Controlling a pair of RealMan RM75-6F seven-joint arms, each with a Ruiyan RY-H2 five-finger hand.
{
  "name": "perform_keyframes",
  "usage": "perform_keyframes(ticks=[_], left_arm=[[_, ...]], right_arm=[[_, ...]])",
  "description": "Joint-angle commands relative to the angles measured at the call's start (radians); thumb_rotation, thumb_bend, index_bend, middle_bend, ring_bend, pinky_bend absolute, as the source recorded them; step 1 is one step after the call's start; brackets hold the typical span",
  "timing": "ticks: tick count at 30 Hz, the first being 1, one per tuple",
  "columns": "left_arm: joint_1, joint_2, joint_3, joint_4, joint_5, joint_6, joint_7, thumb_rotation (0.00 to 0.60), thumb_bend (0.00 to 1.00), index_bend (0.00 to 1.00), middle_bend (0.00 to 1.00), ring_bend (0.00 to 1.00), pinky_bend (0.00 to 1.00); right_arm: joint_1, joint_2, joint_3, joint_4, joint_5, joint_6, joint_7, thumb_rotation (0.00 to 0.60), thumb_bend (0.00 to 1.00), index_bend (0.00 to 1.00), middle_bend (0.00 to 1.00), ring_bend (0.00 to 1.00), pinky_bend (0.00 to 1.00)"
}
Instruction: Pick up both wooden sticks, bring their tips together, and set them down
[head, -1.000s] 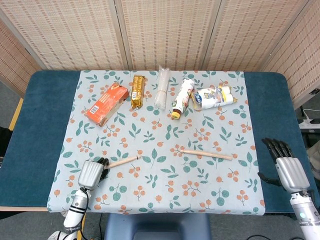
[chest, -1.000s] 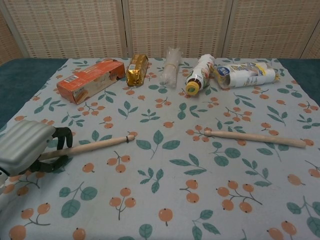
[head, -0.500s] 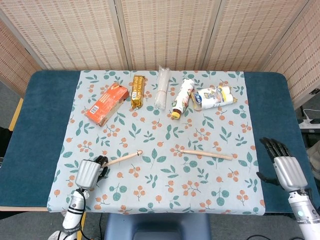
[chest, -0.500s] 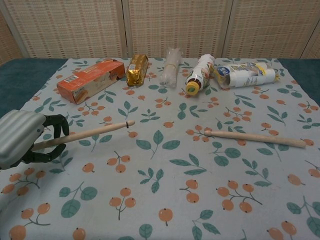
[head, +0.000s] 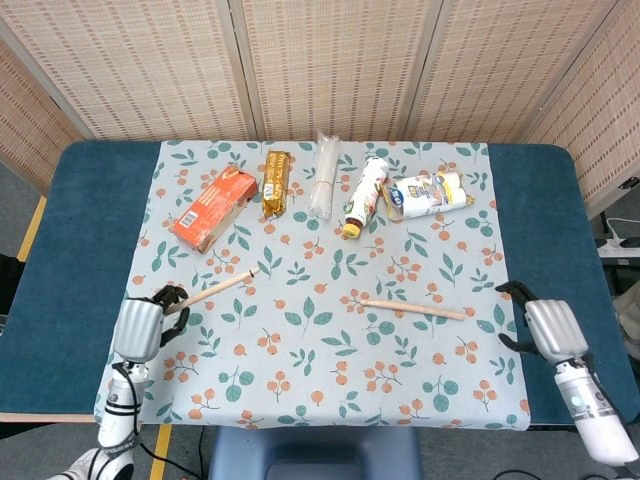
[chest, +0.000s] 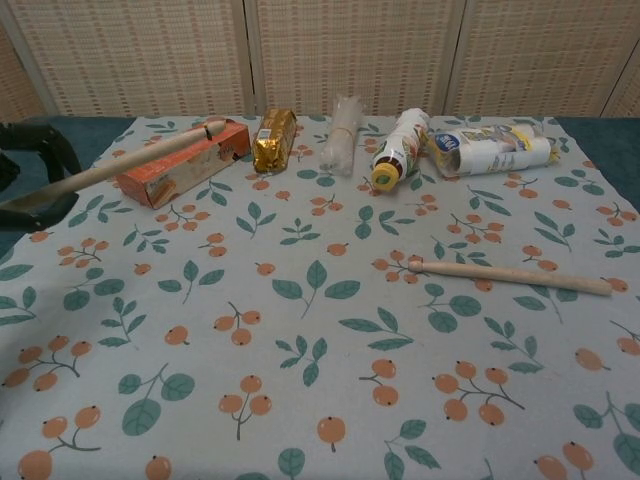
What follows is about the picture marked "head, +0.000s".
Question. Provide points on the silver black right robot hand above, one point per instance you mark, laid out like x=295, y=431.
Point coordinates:
x=555, y=325

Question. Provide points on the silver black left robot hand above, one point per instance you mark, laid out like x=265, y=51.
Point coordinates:
x=137, y=325

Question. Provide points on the leaf and berry tablecloth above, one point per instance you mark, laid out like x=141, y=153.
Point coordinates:
x=310, y=350

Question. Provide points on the clear plastic cup stack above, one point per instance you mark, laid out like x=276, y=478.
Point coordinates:
x=324, y=180

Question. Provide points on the wooden stick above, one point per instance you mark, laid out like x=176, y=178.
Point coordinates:
x=415, y=309
x=225, y=286

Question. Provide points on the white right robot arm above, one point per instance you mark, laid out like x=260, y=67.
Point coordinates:
x=595, y=415

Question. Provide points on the white power strip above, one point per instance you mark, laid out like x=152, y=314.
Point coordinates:
x=620, y=244

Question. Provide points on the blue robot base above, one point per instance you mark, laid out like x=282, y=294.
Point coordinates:
x=315, y=452

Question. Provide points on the woven bamboo folding screen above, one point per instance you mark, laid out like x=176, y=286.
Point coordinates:
x=325, y=65

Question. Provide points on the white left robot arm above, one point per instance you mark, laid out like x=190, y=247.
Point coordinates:
x=117, y=420

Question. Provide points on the orange cardboard snack box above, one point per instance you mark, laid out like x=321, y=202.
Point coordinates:
x=215, y=210

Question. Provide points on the white roll pack in plastic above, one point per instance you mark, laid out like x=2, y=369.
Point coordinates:
x=425, y=197

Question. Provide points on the teal felt table cover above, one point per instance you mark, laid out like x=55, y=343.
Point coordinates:
x=85, y=240

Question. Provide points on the yellow cap drink bottle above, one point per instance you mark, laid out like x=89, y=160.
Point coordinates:
x=365, y=197

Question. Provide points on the gold foil biscuit packet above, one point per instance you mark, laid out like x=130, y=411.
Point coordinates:
x=276, y=185

